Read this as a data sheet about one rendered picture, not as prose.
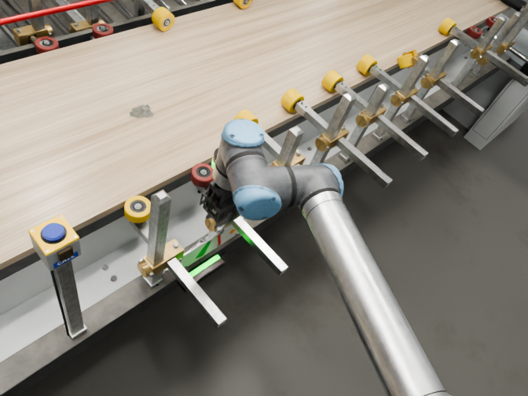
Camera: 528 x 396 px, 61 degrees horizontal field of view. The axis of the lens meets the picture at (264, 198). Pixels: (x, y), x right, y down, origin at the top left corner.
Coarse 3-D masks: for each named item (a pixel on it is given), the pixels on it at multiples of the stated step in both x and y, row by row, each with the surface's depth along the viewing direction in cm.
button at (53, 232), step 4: (48, 224) 89; (52, 224) 89; (56, 224) 89; (44, 228) 88; (48, 228) 88; (52, 228) 89; (56, 228) 89; (60, 228) 89; (44, 232) 88; (48, 232) 88; (52, 232) 88; (56, 232) 88; (60, 232) 88; (44, 236) 87; (48, 236) 87; (52, 236) 87; (56, 236) 88; (60, 236) 88; (48, 240) 88; (52, 240) 87; (56, 240) 88
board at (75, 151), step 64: (256, 0) 222; (320, 0) 237; (384, 0) 255; (448, 0) 275; (0, 64) 156; (64, 64) 164; (128, 64) 172; (192, 64) 181; (256, 64) 191; (320, 64) 202; (384, 64) 215; (0, 128) 140; (64, 128) 146; (128, 128) 153; (192, 128) 160; (0, 192) 127; (64, 192) 132; (128, 192) 137; (0, 256) 116
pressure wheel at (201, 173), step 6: (192, 168) 148; (198, 168) 149; (204, 168) 150; (210, 168) 150; (192, 174) 147; (198, 174) 147; (204, 174) 148; (210, 174) 149; (192, 180) 148; (198, 180) 146; (204, 180) 146; (210, 180) 147; (204, 186) 148; (198, 192) 156
